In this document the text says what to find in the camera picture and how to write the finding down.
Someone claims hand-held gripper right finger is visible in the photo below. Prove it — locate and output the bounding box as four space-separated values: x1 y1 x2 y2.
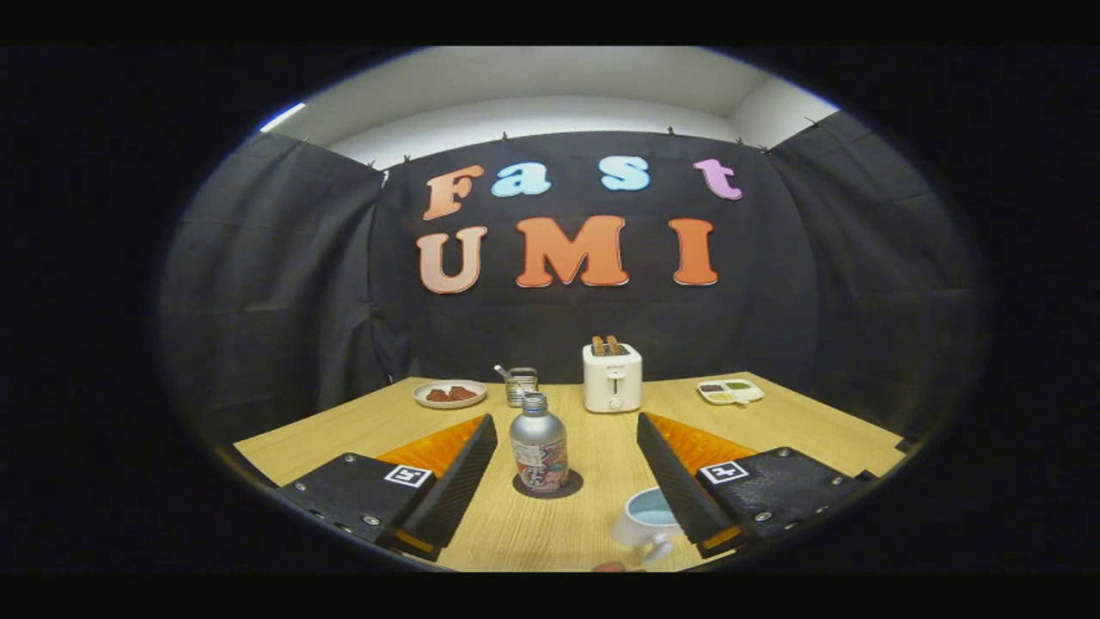
637 412 869 558

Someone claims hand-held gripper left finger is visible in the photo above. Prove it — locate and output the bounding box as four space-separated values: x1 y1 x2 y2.
273 414 499 564

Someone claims white cup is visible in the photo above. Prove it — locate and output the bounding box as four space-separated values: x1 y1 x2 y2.
611 487 685 564

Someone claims silver juice bottle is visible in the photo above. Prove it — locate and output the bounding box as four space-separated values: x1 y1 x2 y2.
509 392 570 495

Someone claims dark brown round coaster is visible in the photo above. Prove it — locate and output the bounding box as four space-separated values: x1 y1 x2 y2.
512 469 584 500

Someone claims small white round plate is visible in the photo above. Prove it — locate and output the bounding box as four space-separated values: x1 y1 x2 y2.
412 379 488 409

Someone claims wooden table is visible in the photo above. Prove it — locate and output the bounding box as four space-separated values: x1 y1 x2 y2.
234 371 908 573

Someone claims white divided tray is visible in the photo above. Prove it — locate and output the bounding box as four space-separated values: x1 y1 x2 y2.
696 378 765 406

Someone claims white toaster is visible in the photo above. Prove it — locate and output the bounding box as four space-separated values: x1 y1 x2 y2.
583 343 644 414

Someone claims black backdrop cloth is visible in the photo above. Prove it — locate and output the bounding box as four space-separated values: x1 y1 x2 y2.
159 110 981 448

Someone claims wire mesh basket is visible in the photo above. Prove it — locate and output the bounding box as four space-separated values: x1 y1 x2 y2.
505 367 540 408

